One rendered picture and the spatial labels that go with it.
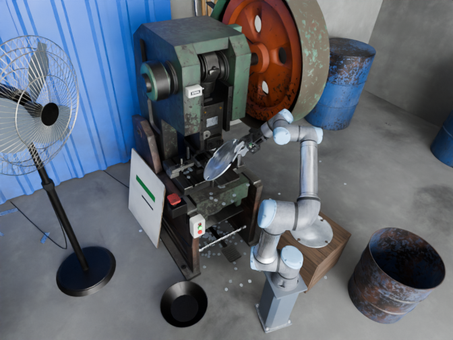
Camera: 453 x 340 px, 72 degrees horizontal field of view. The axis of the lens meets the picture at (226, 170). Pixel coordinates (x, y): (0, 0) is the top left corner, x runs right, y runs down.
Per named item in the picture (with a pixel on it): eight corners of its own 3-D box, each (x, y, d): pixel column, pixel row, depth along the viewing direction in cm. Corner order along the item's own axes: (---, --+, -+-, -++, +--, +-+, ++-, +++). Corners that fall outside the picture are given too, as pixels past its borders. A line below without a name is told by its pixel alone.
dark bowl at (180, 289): (216, 314, 198) (216, 309, 194) (174, 342, 185) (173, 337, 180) (193, 278, 217) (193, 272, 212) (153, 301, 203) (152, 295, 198)
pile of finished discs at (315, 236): (340, 232, 209) (341, 231, 209) (315, 256, 194) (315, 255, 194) (307, 207, 225) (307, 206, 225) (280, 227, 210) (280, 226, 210)
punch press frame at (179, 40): (246, 228, 232) (272, 46, 144) (195, 254, 213) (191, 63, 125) (193, 168, 280) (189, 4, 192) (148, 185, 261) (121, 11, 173)
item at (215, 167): (226, 137, 191) (226, 137, 190) (248, 141, 164) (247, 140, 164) (198, 175, 187) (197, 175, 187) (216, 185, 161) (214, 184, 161)
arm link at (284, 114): (284, 113, 143) (284, 104, 150) (266, 127, 149) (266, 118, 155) (295, 124, 146) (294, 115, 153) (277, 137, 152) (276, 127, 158)
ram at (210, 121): (226, 146, 185) (228, 102, 166) (204, 154, 179) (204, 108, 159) (210, 132, 196) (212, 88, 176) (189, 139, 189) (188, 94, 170)
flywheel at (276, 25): (232, 42, 221) (278, 131, 212) (207, 47, 212) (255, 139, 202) (284, -53, 158) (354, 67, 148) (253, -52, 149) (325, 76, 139)
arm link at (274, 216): (276, 276, 161) (298, 221, 119) (247, 272, 162) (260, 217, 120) (276, 254, 169) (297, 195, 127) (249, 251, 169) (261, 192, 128)
